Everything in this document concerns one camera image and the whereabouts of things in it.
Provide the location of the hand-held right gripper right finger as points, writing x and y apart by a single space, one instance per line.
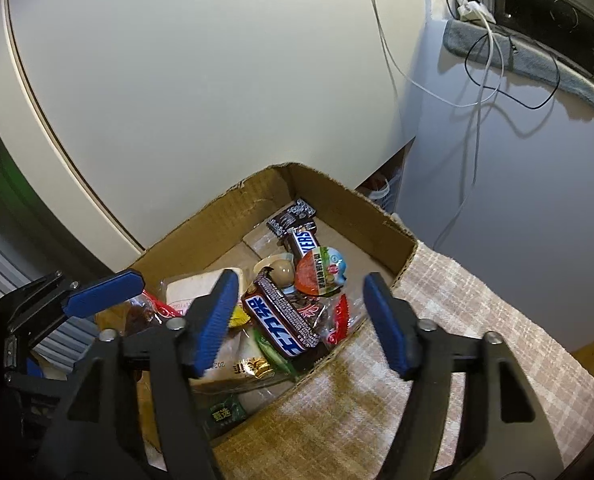
387 325

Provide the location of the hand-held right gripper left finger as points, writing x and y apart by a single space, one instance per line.
217 320

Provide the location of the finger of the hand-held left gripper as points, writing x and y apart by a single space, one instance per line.
37 332
102 291

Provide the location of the yellow snack packet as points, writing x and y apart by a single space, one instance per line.
239 316

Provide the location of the pink white bread packet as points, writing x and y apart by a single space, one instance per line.
192 285

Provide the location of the clear red-print snack packet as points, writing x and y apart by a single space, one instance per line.
142 315
334 320

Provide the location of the brown chocolate bar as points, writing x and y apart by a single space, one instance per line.
277 317
307 242

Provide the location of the brown egg clear packet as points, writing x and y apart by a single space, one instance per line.
282 272

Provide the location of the orange jelly cup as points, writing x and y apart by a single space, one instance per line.
319 272

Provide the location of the dark green packet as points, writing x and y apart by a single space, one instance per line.
224 415

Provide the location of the cardboard box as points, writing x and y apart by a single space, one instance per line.
357 210

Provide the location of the black candy packet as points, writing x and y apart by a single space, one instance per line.
292 215

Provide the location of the checked tablecloth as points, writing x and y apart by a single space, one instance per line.
477 335

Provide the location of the plastic jar white lid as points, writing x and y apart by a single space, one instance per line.
377 192

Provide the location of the white cabinet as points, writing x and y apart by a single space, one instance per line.
202 85

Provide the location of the grey windowsill cloth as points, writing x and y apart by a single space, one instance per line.
527 55

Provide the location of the white power strip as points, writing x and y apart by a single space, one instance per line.
472 10

